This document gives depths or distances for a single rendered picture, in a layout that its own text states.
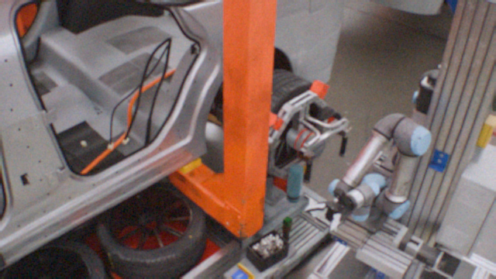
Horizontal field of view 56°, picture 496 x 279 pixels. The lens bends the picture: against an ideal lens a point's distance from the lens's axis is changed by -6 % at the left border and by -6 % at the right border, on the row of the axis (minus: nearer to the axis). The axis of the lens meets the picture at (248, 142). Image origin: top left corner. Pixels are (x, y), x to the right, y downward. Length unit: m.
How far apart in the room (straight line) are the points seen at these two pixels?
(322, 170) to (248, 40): 2.23
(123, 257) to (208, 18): 1.38
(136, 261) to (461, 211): 1.72
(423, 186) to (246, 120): 0.96
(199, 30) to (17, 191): 1.20
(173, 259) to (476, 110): 1.75
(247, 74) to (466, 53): 0.92
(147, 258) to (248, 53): 1.32
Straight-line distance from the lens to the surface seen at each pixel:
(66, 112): 3.28
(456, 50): 2.16
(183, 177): 2.99
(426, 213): 2.66
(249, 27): 2.00
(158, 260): 2.78
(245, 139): 2.31
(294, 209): 3.50
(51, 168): 2.41
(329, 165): 4.14
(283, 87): 2.83
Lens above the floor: 2.69
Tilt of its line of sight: 39 degrees down
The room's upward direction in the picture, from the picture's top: 2 degrees clockwise
